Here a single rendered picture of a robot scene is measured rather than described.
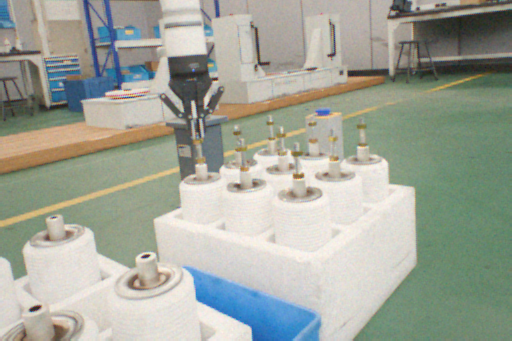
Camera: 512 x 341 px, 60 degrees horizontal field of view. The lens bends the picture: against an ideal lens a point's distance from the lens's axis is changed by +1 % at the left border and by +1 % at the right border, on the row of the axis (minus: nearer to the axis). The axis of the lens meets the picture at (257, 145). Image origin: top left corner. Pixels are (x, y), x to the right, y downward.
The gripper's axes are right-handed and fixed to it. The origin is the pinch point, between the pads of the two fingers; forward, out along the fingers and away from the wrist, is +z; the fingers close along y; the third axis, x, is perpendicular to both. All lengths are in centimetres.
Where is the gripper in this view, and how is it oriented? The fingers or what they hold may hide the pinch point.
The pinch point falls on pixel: (196, 128)
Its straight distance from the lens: 86.5
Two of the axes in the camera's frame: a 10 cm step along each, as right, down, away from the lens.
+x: -3.6, -1.7, 9.2
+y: 9.3, -1.6, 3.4
